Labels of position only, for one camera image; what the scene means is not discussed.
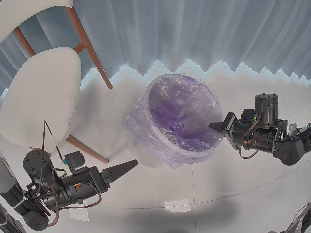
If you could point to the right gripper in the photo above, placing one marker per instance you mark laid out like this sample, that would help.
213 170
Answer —
240 132

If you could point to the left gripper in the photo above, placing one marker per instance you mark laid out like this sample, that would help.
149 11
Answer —
82 186

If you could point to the purple plastic bag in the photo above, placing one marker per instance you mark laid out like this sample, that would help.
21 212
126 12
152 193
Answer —
184 120

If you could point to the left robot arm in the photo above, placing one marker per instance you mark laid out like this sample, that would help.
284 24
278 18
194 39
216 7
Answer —
38 164

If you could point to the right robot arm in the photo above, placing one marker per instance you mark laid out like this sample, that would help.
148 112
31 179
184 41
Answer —
267 108

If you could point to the white trash bin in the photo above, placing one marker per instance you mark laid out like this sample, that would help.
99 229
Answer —
155 149

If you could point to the white cushioned wooden chair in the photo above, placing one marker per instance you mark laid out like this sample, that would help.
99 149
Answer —
43 93

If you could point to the blue-grey curtain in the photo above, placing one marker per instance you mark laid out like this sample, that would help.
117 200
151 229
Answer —
182 20

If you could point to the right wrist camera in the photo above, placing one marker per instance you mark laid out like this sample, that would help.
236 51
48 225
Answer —
247 114

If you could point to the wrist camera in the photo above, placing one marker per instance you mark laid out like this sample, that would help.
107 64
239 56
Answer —
74 160
247 114

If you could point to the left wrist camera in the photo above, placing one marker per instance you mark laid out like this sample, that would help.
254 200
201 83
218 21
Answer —
74 160

